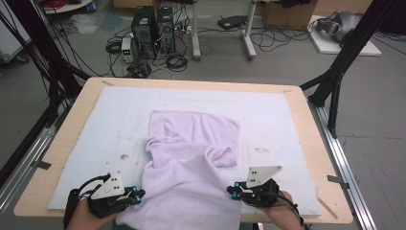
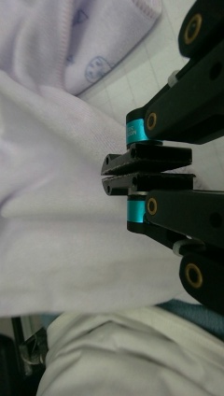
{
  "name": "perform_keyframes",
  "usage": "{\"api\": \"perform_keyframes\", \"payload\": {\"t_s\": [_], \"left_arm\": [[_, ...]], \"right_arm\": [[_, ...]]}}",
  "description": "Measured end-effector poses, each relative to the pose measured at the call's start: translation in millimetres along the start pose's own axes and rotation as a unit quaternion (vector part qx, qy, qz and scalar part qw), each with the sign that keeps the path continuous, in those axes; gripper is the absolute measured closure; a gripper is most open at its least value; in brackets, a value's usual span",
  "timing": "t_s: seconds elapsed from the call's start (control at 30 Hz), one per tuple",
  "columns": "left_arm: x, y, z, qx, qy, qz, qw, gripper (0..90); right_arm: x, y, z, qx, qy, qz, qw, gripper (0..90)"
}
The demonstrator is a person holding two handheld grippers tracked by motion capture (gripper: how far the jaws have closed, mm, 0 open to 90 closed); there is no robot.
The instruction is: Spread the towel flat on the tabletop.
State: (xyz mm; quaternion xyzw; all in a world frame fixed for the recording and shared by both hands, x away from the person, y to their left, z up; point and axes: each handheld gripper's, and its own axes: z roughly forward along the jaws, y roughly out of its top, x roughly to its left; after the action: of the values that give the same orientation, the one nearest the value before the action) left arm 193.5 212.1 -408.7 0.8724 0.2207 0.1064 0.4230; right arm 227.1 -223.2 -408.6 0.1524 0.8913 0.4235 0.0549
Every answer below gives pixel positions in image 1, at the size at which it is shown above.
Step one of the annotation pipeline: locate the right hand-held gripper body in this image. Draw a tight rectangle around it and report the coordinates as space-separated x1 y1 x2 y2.
241 165 283 208

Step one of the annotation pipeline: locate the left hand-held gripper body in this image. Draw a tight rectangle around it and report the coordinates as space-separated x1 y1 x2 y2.
86 172 134 220

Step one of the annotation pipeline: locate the lilac printed towel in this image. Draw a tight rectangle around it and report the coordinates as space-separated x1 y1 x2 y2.
115 109 243 230

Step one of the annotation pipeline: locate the person's left hand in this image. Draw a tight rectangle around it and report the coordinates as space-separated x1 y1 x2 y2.
65 198 120 230

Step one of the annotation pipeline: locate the person's right hand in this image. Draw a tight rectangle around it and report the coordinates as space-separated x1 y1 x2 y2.
255 190 305 230

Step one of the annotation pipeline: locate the white grid foam mat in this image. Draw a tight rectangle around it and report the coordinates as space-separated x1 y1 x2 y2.
47 85 323 219

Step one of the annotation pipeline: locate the black tape piece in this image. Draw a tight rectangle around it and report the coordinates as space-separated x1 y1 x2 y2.
32 160 53 171
327 174 350 190

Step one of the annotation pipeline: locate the thin wooden stick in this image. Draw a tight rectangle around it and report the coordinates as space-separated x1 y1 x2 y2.
315 195 339 220

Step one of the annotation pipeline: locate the white bench power supply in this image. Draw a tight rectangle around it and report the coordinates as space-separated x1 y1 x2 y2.
121 36 135 63

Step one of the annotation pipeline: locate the black flat device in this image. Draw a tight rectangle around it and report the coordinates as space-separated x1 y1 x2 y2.
217 14 249 31

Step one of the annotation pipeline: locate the black computer tower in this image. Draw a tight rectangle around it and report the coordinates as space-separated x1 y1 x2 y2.
131 5 157 60
156 6 177 54

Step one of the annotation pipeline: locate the brown cardboard box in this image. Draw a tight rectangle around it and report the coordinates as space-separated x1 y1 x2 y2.
261 0 319 31

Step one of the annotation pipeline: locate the white floor board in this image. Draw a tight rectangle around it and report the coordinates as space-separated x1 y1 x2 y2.
307 14 383 58

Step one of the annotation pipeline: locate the clear plastic bag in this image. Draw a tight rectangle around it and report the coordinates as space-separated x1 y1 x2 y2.
69 13 100 35

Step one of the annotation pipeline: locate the blue floor sheet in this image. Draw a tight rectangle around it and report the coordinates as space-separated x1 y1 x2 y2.
101 11 124 33

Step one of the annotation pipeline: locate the grey black bag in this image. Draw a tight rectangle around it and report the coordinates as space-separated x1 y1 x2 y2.
315 11 364 44

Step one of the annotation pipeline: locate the white cabinet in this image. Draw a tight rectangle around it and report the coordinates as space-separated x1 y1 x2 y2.
0 18 32 62

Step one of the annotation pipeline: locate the round white table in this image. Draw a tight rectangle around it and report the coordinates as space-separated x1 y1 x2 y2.
41 0 96 14

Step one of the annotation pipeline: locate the left hand-held gripper cable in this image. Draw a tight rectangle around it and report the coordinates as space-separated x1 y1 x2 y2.
62 172 112 230

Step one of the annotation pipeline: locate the hand-held gripper cable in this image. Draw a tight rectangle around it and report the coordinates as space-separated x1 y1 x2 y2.
62 172 112 230
270 191 313 230

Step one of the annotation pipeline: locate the right hand-held gripper cable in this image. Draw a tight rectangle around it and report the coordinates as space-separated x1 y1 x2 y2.
270 191 313 230

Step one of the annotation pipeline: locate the aluminium frame rail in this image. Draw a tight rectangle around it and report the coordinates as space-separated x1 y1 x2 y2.
0 106 73 219
307 99 379 230

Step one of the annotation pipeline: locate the coiled black cable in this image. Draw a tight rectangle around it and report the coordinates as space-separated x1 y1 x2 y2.
104 39 124 55
166 54 190 73

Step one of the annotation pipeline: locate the black floor cable tangle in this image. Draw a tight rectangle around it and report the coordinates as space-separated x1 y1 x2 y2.
250 27 312 53

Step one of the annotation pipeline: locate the black metal frame strut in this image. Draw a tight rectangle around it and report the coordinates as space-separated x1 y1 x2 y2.
299 0 406 139
0 0 92 128

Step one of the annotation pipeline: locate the white metal desk frame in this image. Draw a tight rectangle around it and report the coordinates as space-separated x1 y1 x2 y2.
191 0 259 62

